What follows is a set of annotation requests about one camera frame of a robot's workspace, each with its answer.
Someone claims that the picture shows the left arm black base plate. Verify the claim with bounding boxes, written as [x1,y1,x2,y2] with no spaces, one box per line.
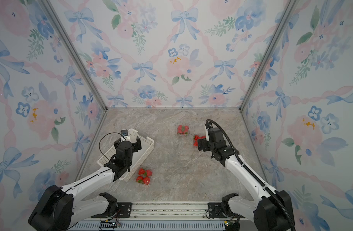
[91,202,132,218]

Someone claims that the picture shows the clear plastic clamshell container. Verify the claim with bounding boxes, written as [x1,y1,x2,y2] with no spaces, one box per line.
[135,167,153,181]

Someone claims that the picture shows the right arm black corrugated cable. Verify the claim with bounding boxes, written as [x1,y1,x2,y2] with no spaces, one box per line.
[205,119,297,231]

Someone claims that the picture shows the strawberry front with stem down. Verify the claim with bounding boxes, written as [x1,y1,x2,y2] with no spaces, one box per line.
[136,176,144,184]

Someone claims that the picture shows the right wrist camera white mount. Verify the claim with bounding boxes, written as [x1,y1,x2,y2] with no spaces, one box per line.
[205,122,224,142]

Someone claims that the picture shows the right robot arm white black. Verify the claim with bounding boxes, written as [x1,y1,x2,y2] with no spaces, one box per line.
[197,138,295,231]

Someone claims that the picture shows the clear plastic clamshell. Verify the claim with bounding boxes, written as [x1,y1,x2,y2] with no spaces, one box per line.
[193,126,206,147]
[176,125,190,136]

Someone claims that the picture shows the aluminium mounting rail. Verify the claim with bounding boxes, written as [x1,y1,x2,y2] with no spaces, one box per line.
[46,200,292,231]

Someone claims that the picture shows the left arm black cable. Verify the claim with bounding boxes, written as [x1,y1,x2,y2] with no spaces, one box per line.
[98,132,124,164]

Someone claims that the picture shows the left aluminium corner post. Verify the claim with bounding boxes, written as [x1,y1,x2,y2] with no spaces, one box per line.
[38,1,107,112]

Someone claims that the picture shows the white perforated plastic basket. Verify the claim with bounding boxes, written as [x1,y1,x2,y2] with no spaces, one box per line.
[97,129,154,182]

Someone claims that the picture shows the right aluminium corner post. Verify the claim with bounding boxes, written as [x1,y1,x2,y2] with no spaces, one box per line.
[240,0,297,113]

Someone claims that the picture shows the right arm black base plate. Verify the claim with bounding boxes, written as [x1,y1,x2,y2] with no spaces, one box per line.
[205,202,238,219]

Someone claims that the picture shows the aluminium corner post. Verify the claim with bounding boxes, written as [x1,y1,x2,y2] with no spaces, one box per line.
[240,0,297,113]
[38,1,107,112]

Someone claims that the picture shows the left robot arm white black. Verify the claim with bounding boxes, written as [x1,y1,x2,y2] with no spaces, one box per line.
[28,138,142,231]

